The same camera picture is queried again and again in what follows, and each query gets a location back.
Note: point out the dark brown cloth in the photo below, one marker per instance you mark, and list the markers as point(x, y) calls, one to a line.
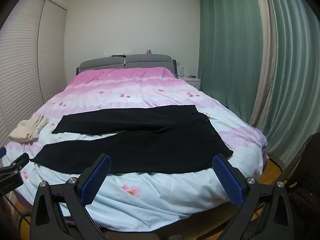
point(306, 192)

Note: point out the clear plastic bottle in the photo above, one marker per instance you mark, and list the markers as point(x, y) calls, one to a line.
point(182, 73)

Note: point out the black pants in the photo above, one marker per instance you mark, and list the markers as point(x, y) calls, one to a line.
point(140, 140)

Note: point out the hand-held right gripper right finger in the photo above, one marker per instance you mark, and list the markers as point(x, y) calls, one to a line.
point(228, 180)

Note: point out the green curtain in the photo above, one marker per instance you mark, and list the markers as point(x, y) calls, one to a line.
point(225, 55)
point(295, 80)

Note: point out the white louvered wardrobe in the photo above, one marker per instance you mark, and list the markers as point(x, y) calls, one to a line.
point(22, 62)

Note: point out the grey bed headboard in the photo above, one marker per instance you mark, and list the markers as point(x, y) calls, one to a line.
point(140, 61)

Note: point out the folded cream garment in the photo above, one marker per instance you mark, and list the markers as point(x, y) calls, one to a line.
point(26, 130)

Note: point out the beige curtain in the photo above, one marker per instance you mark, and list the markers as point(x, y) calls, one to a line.
point(265, 55)

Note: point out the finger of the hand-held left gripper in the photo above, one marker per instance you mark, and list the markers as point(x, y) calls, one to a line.
point(17, 163)
point(2, 152)

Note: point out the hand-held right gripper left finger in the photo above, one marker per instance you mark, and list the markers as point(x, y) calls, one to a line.
point(96, 180)

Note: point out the purple toy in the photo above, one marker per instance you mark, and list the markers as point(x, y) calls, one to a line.
point(149, 51)

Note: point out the white nightstand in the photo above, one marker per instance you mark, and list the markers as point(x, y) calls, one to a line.
point(193, 82)

